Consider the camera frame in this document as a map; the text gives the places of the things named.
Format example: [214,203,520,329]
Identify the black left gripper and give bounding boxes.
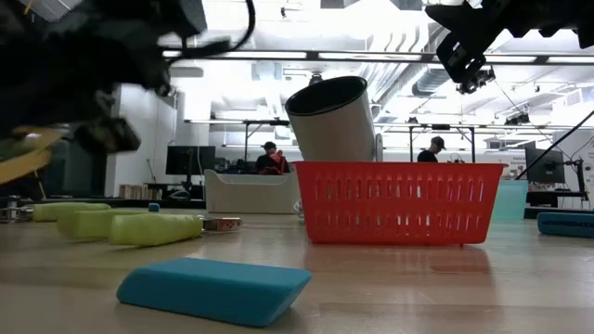
[0,0,208,154]

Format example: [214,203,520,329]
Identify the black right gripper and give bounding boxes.
[424,0,594,85]

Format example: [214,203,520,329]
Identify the green-handled pliers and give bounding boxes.
[56,209,244,247]
[0,194,112,223]

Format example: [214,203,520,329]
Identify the yellow crayon box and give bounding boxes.
[0,127,64,185]

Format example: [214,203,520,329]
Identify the red plastic basket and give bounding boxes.
[292,161,510,246]

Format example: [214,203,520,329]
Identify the dark cabinet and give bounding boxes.
[44,138,109,199]

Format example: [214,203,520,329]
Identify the stack of wooden blocks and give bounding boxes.
[119,184,163,200]

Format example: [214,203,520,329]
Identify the black computer monitor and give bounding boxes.
[525,147,566,185]
[165,145,217,186]

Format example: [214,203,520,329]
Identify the black overhead crossbar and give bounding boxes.
[161,48,594,66]

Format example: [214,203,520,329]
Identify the black-framed workbench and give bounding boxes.
[184,119,291,163]
[374,122,477,163]

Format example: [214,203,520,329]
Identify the person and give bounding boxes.
[417,135,446,163]
[254,141,291,176]

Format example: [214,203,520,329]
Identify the black diagonal rod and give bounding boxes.
[514,109,594,181]

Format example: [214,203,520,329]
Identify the grey plastic bin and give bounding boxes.
[203,169,302,215]

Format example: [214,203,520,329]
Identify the white cup dark inside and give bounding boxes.
[284,75,384,163]

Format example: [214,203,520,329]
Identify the red bag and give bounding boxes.
[265,149,288,176]

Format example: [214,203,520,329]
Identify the green plastic tray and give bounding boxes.
[491,179,530,222]

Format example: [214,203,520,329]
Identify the black aluminium table frame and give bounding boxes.
[0,197,594,220]

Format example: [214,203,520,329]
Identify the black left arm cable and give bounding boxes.
[157,0,257,61]

